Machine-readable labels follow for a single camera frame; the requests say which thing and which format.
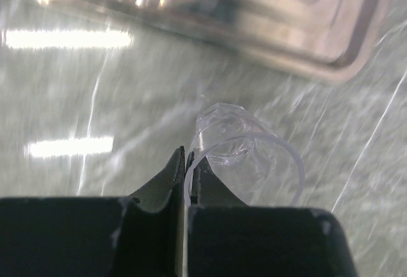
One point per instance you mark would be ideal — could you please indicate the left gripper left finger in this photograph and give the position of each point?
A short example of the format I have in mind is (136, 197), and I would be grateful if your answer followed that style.
(136, 235)

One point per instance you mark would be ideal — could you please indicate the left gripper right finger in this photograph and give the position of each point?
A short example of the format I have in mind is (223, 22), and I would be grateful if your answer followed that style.
(229, 238)

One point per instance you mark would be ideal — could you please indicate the clear glass five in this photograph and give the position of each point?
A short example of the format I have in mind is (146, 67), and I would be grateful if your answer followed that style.
(235, 157)

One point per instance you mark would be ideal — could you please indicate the silver metal tray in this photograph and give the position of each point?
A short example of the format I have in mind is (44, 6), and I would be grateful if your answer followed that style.
(327, 40)

